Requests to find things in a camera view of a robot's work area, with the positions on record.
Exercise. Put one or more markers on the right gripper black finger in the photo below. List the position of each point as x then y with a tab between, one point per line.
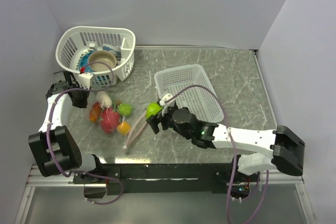
154	123
151	116

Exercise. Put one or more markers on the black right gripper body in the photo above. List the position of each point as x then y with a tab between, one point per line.
171	123

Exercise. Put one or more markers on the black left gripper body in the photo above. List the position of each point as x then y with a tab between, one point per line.
82	95

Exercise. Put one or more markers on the green fake apple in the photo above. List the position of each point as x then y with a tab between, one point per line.
153	109

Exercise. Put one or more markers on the white perforated rectangular basket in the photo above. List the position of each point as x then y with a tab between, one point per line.
200	99

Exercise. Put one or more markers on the clear zip top bag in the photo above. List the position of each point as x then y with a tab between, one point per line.
138	125

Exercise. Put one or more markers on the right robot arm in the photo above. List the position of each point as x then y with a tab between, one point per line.
279	149

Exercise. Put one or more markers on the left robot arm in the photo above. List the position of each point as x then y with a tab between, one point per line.
54	149

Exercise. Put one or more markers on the white fake radish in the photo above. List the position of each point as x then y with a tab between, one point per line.
103	99

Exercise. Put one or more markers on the orange fake fruit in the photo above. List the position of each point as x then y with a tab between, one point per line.
124	128

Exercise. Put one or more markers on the red fake strawberry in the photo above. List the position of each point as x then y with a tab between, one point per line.
109	120

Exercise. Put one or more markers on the blue plate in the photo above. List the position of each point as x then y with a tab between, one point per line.
84	61

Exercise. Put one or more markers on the beige bowl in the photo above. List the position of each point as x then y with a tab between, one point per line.
99	60

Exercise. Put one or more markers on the white slatted round basket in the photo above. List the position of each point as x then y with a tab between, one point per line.
79	40

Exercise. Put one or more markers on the blue patterned white dish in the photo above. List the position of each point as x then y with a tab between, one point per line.
113	49

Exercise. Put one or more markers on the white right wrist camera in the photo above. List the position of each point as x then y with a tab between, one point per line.
166	100

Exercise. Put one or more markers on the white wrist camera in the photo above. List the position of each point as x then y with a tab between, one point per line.
166	100
84	80

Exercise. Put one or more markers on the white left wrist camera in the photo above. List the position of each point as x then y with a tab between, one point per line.
84	80

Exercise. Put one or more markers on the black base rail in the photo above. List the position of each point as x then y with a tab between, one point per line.
160	178

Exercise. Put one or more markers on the aluminium frame rail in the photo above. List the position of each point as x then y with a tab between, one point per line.
36	179

